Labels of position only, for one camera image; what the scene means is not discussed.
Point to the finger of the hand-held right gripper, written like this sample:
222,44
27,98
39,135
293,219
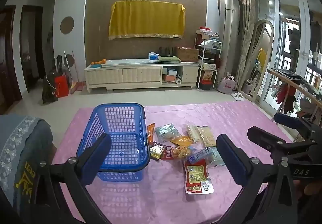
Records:
261,137
284,118

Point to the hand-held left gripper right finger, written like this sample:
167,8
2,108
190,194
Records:
231,163

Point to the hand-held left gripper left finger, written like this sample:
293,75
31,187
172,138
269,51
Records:
96,161

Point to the clear packet with blue label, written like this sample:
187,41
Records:
201,155

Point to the large red snack packet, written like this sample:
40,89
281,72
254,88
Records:
197,176

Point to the clear packet of beige crackers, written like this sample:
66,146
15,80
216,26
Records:
206,136

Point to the blue plastic basket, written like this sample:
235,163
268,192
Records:
120,123

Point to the clear packet of white sticks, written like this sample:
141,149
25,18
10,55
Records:
193,133

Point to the orange-yellow snack packet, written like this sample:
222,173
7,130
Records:
182,140

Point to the red packet of round crackers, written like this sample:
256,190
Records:
176,152

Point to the narrow orange snack packet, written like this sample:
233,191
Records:
150,132

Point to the purple and yellow snack packet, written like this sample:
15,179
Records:
157,151

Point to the clear pale blue snack packet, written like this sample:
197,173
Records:
166,132

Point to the wooden clothes rack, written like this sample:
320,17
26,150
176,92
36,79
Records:
289,80

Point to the pair of white slippers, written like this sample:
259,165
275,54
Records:
237,96

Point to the arched standing mirror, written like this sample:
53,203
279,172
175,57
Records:
259,63

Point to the pink bag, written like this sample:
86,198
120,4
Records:
226,85

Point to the pink quilted blanket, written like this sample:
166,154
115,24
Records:
176,204

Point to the red box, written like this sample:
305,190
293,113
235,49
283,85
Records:
206,85

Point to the broom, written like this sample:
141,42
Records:
76,87

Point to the glass sliding door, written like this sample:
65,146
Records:
289,38

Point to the orange printed snack box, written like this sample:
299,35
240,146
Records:
208,75

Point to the red bag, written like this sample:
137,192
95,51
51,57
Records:
61,87

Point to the grey lace-trimmed garment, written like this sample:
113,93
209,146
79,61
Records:
15,143

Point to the white metal rack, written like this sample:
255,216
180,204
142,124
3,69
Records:
201,63

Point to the cream television cabinet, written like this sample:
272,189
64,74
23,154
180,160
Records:
140,75

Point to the standing air conditioner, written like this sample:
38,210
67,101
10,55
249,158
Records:
229,38

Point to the white paper roll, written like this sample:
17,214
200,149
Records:
178,81

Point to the bunch of oranges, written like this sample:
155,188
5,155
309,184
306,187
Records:
98,62

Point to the patterned beige curtain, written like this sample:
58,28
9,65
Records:
246,25

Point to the white mop stick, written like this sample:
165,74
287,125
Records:
67,63

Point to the blue and white box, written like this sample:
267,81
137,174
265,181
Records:
172,72

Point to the brown cardboard box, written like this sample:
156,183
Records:
187,54

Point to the red and white boxes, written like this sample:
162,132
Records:
205,31

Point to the blue tissue box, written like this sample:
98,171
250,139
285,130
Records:
153,56

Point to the green folded cloth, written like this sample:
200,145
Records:
168,58

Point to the dark wooden door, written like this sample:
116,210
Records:
6,63

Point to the yellow cloth with gold trim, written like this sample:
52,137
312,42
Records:
146,20

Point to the small round brown wall disc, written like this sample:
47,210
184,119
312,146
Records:
70,59

